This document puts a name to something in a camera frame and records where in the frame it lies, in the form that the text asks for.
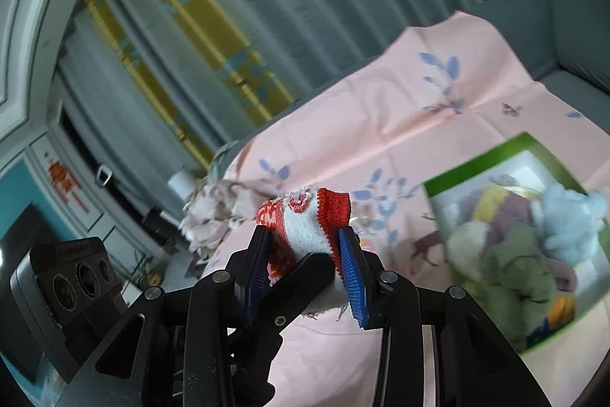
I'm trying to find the grey sofa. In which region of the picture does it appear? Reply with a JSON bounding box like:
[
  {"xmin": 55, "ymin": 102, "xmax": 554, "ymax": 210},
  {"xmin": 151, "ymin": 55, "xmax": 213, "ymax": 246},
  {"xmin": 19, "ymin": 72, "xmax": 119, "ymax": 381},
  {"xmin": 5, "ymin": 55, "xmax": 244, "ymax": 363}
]
[{"xmin": 286, "ymin": 0, "xmax": 610, "ymax": 122}]

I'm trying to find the mauve knitted towel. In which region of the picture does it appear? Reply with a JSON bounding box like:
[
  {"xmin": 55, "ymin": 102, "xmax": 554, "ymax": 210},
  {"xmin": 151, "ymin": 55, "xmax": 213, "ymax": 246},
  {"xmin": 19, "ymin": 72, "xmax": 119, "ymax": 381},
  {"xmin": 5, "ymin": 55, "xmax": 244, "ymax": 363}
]
[{"xmin": 496, "ymin": 192, "xmax": 580, "ymax": 293}]

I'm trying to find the pink printed bed sheet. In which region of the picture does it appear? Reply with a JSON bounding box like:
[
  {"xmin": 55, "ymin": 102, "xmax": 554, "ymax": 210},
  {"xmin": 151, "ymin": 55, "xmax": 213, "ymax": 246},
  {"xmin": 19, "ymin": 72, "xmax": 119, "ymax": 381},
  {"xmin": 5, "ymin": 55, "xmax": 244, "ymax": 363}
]
[{"xmin": 191, "ymin": 11, "xmax": 610, "ymax": 407}]

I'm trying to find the red figure sticker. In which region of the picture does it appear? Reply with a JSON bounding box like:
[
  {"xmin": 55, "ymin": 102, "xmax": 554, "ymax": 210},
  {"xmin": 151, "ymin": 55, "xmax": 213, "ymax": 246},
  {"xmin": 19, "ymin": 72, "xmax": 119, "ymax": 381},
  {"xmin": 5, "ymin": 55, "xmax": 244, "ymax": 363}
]
[{"xmin": 45, "ymin": 152, "xmax": 91, "ymax": 212}]

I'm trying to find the light blue plush toy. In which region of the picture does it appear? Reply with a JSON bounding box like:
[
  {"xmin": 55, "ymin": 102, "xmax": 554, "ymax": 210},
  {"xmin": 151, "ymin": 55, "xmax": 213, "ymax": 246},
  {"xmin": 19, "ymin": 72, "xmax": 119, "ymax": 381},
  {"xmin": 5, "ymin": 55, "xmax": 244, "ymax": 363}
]
[{"xmin": 531, "ymin": 183, "xmax": 608, "ymax": 267}]

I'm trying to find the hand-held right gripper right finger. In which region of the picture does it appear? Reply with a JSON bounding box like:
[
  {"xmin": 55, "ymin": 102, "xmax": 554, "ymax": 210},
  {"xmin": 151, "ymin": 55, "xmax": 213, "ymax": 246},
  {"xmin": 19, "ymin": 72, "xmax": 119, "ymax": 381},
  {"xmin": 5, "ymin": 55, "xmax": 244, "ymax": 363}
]
[{"xmin": 336, "ymin": 226, "xmax": 554, "ymax": 407}]

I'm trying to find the green cardboard box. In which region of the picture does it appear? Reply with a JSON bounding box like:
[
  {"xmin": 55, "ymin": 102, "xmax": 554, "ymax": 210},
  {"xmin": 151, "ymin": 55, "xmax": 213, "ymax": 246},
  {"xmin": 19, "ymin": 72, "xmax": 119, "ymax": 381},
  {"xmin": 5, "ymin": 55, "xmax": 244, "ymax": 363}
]
[{"xmin": 423, "ymin": 131, "xmax": 610, "ymax": 357}]

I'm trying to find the mesh bath pouf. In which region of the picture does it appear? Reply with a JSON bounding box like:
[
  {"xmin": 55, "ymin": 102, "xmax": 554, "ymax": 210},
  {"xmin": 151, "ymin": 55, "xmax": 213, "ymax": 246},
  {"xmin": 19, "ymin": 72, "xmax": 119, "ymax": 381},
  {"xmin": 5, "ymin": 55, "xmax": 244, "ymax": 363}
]
[{"xmin": 479, "ymin": 226, "xmax": 558, "ymax": 324}]

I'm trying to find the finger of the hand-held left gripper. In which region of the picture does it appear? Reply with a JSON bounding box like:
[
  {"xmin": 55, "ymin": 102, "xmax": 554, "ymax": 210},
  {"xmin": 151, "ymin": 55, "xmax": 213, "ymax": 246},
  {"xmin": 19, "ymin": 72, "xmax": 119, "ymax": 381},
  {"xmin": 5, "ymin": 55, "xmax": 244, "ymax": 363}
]
[{"xmin": 231, "ymin": 253, "xmax": 333, "ymax": 391}]

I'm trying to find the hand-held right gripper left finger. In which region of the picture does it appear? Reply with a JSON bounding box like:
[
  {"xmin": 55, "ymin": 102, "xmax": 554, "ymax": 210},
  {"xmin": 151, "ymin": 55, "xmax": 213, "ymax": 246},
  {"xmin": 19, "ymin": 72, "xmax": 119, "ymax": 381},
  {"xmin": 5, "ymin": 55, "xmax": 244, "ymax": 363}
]
[{"xmin": 55, "ymin": 226, "xmax": 275, "ymax": 407}]

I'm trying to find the white and teal cabinet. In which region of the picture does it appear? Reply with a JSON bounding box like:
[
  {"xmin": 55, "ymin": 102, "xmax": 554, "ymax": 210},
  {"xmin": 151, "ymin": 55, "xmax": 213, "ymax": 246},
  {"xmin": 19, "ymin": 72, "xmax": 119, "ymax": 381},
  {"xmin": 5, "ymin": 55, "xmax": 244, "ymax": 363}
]
[{"xmin": 0, "ymin": 102, "xmax": 191, "ymax": 389}]

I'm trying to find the beige crumpled cloth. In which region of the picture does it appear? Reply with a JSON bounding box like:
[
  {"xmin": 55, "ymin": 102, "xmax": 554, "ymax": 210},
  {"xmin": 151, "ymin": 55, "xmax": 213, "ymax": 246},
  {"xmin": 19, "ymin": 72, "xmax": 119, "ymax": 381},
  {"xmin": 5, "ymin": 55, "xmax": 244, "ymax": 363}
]
[{"xmin": 181, "ymin": 178, "xmax": 287, "ymax": 255}]

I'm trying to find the white cylinder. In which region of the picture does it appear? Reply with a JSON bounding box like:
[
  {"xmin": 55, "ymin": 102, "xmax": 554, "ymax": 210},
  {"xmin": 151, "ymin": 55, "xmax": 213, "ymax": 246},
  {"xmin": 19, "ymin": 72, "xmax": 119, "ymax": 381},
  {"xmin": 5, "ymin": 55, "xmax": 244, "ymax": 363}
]
[{"xmin": 167, "ymin": 169, "xmax": 194, "ymax": 198}]

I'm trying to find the red and white sock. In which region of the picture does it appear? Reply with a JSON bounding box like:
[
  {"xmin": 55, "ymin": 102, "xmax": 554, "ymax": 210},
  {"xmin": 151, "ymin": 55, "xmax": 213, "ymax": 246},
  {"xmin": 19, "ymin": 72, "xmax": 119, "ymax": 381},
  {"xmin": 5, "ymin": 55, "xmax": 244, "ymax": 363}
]
[{"xmin": 255, "ymin": 187, "xmax": 354, "ymax": 322}]

